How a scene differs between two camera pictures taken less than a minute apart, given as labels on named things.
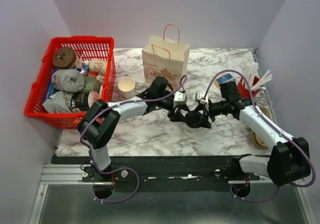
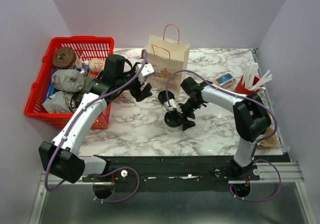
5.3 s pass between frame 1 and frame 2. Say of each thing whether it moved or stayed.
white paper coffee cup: moved
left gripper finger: moved
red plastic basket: stayed
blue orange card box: stayed
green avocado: stayed
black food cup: stayed
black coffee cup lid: moved
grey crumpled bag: stayed
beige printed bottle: stayed
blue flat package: stayed
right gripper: moved
